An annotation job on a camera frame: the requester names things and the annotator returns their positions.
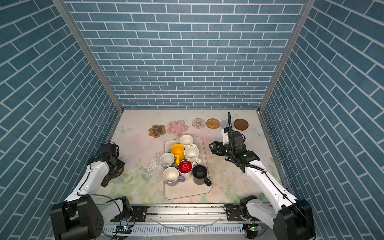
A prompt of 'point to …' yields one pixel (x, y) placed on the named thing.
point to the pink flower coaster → (177, 128)
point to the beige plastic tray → (188, 188)
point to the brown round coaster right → (241, 124)
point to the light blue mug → (166, 159)
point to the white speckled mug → (191, 153)
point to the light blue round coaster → (224, 123)
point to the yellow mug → (178, 150)
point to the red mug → (185, 168)
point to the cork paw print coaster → (157, 130)
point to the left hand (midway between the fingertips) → (114, 171)
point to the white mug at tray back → (186, 140)
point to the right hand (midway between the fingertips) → (213, 144)
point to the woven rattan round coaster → (213, 123)
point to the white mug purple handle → (170, 175)
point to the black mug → (199, 173)
